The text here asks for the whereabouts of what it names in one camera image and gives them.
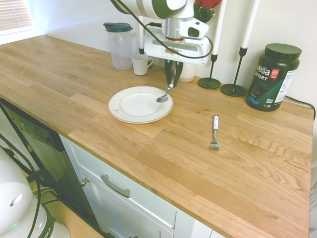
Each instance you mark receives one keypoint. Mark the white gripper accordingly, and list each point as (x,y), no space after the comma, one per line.
(195,53)

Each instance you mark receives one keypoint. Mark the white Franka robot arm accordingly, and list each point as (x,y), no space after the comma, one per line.
(148,7)

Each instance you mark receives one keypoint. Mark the white plate with gold rim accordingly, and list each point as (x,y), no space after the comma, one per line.
(138,106)

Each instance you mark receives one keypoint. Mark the white jar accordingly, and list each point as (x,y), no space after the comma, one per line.
(188,73)

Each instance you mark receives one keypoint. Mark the white ceramic mug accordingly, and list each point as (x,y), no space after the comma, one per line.
(140,65)

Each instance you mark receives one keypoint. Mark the black candle holder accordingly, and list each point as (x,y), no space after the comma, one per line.
(209,83)
(232,89)

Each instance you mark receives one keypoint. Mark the white taper candle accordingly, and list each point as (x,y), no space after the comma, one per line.
(220,29)
(248,27)
(141,37)

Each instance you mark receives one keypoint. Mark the clear pitcher with dark lid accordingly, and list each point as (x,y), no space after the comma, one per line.
(120,49)

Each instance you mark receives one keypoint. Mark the red flowers with green leaves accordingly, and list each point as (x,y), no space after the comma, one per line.
(205,5)

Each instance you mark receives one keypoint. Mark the black Vega Sport protein tub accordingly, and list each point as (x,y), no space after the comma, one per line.
(270,81)

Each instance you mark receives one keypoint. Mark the silver cabinet knob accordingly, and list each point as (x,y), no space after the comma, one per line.
(84,182)

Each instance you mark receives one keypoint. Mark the white cabinet drawer front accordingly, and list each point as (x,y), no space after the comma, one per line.
(123,213)

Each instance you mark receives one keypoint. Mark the black dishwasher front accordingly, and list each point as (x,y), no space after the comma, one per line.
(42,148)

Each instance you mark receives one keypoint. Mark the white window blind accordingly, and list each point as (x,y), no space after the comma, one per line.
(13,13)

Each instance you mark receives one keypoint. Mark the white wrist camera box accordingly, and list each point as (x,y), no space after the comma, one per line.
(195,30)

